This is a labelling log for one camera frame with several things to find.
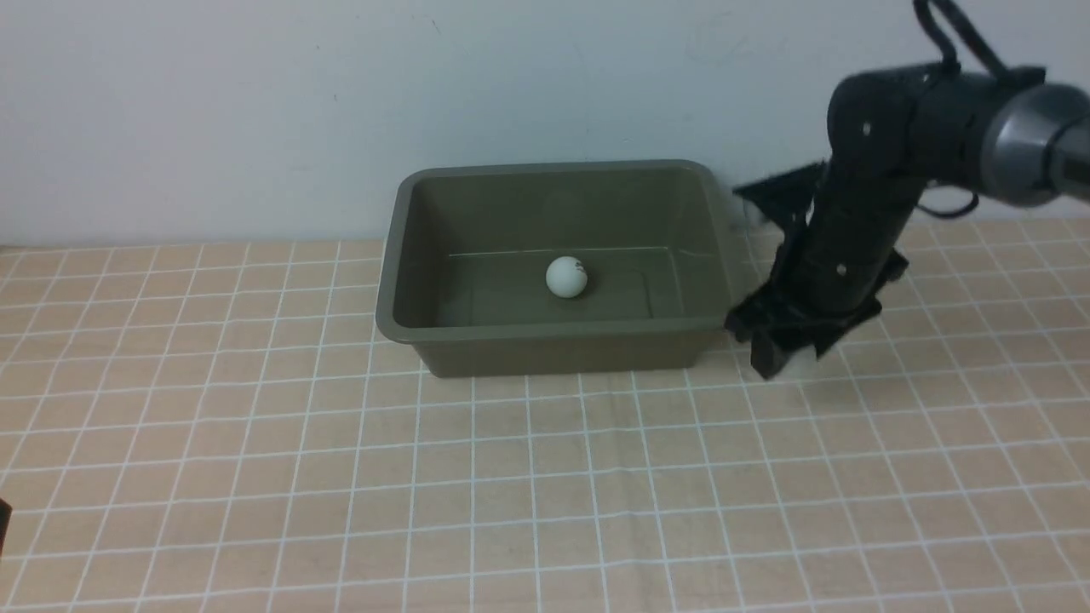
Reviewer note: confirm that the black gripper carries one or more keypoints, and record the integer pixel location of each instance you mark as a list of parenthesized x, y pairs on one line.
[(826, 273)]

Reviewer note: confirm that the white ball with mark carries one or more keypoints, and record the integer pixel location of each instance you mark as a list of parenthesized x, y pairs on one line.
[(566, 277)]

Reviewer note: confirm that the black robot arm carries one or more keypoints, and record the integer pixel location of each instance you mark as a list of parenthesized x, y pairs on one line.
[(893, 134)]

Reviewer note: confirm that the olive green plastic bin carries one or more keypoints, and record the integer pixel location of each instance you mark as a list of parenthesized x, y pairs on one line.
[(463, 279)]

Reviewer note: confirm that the pink checkered tablecloth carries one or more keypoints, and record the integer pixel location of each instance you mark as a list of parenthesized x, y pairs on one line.
[(220, 428)]

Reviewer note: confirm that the black object at left edge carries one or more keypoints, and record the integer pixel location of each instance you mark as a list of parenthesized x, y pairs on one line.
[(6, 513)]

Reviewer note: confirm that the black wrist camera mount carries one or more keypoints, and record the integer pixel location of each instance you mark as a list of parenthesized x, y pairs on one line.
[(781, 200)]

